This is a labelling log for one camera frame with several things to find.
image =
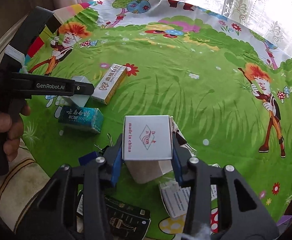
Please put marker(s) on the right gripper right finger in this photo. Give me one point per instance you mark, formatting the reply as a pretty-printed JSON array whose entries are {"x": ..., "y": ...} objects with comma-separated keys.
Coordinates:
[{"x": 241, "y": 214}]

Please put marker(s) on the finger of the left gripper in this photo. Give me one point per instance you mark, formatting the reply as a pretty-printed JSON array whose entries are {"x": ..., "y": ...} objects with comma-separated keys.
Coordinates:
[{"x": 83, "y": 89}]

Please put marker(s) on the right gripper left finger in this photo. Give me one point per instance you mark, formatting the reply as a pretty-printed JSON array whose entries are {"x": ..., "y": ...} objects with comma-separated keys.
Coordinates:
[{"x": 71, "y": 205}]

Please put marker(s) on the teal toothpaste box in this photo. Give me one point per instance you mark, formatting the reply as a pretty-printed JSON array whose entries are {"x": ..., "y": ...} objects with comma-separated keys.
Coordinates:
[{"x": 82, "y": 118}]

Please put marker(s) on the white made-in-china box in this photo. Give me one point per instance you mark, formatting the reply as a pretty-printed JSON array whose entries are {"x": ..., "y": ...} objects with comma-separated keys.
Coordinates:
[{"x": 147, "y": 146}]

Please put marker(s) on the black binder clip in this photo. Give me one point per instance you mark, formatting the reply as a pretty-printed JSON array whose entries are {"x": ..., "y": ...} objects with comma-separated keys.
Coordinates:
[{"x": 180, "y": 138}]

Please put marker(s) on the left hand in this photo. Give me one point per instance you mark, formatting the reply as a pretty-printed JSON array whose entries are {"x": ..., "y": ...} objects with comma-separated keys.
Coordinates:
[{"x": 14, "y": 130}]

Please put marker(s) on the white gold narrow box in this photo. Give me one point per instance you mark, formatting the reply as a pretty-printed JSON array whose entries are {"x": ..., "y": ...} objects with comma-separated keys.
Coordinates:
[{"x": 107, "y": 86}]

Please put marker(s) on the cream drawer cabinet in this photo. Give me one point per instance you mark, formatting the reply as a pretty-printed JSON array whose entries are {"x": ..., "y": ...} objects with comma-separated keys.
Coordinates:
[{"x": 7, "y": 37}]

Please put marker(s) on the purple cardboard storage box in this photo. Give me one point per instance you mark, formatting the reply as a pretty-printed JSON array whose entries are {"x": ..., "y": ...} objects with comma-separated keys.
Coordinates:
[{"x": 283, "y": 223}]

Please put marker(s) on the striped beige sofa cushion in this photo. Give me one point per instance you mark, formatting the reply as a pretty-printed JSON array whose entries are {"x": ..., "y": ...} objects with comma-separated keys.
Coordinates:
[{"x": 20, "y": 186}]

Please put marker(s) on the small blue box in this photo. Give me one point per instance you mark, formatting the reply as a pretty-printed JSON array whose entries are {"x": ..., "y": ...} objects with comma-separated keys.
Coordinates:
[{"x": 84, "y": 160}]

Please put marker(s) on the white text-panel box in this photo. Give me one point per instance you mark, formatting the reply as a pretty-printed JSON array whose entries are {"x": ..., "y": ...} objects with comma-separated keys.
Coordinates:
[{"x": 175, "y": 198}]

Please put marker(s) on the black printed box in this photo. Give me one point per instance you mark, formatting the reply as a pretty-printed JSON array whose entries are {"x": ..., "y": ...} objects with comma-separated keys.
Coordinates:
[{"x": 127, "y": 221}]

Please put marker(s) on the green cartoon tablecloth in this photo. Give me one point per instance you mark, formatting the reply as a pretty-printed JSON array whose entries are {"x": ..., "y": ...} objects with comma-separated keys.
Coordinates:
[{"x": 228, "y": 89}]

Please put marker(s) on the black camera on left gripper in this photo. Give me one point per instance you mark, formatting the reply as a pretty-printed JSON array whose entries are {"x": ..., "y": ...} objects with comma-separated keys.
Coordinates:
[{"x": 15, "y": 52}]

